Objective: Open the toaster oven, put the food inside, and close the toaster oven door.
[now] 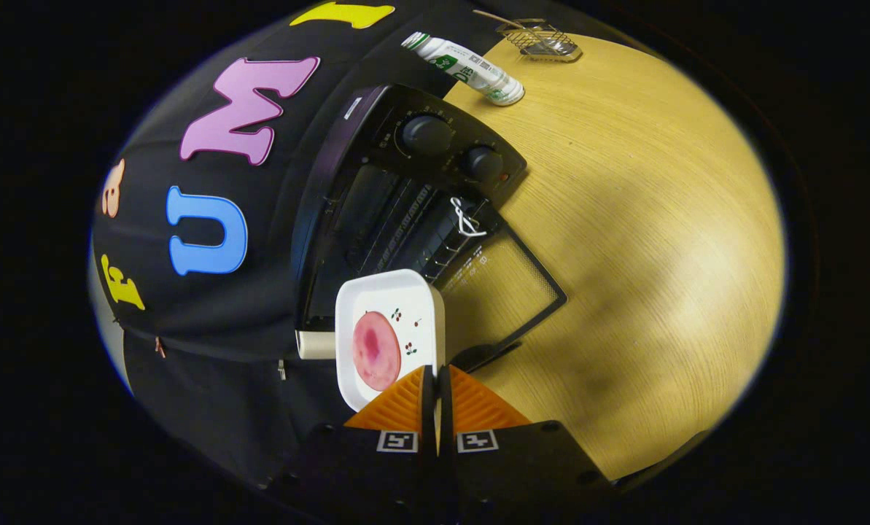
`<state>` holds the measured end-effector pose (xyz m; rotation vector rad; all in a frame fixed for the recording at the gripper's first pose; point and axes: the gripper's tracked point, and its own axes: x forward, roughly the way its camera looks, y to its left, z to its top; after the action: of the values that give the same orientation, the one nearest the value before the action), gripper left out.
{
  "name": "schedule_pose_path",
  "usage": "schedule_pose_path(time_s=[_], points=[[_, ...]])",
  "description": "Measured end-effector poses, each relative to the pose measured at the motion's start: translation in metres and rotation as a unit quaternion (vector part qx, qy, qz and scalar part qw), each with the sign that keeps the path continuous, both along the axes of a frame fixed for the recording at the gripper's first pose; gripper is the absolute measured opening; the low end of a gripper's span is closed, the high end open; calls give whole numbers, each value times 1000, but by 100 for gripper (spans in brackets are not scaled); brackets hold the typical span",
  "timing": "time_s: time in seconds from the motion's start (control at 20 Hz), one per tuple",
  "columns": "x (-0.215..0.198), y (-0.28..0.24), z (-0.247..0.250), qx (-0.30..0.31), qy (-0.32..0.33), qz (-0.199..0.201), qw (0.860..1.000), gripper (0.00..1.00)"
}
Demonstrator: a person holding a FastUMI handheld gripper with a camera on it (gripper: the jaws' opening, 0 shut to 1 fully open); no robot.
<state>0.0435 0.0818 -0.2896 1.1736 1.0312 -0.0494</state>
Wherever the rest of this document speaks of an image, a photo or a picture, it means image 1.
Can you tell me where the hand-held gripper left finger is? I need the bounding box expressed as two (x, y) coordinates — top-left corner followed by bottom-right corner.
(260, 365), (443, 521)

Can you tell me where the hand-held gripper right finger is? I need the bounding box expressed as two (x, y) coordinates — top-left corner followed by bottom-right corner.
(439, 365), (614, 516)

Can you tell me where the pink round ham slice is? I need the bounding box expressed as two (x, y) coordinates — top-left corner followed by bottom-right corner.
(352, 311), (402, 392)

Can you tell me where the white square plate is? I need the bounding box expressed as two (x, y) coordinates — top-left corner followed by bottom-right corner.
(335, 269), (446, 413)

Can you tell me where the black toaster oven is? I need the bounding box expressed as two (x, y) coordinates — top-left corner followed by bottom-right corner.
(291, 82), (568, 373)

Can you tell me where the white bread toaster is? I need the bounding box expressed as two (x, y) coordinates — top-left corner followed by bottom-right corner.
(296, 330), (337, 360)

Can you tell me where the black backdrop cloth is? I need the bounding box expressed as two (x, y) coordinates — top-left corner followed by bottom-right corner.
(88, 0), (505, 489)

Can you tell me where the white bottle with green label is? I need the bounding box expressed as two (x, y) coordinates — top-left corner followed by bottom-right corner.
(401, 31), (526, 107)

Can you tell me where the thin wooden stick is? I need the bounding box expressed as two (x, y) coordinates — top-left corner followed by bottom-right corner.
(473, 9), (530, 31)

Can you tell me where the small wire basket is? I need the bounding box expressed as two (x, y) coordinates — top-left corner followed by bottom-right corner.
(497, 18), (583, 63)

